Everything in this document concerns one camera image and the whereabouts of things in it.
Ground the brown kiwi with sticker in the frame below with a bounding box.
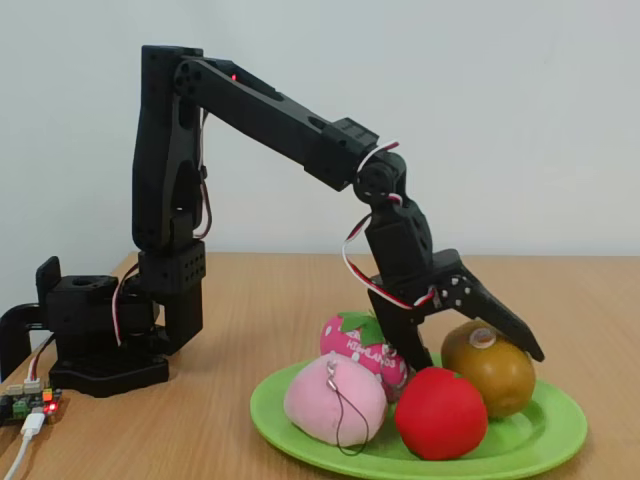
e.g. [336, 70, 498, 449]
[440, 320, 537, 420]

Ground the green plastic plate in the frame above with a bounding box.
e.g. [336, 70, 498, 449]
[249, 351, 589, 480]

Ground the pink plush strawberry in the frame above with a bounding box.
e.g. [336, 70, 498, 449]
[319, 310, 414, 404]

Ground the red plush strawberry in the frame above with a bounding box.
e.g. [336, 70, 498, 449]
[394, 366, 489, 461]

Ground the pale pink plush peach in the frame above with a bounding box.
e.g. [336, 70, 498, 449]
[283, 351, 389, 456]

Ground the black controller circuit board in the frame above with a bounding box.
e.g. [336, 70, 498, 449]
[0, 384, 66, 427]

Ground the black table clamp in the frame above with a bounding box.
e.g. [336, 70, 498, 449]
[0, 302, 49, 384]

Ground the white red servo wire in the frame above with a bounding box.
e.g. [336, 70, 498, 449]
[192, 107, 216, 242]
[342, 139, 437, 310]
[112, 262, 142, 347]
[24, 333, 57, 389]

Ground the white usb cable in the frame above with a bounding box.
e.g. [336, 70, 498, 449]
[0, 412, 47, 480]

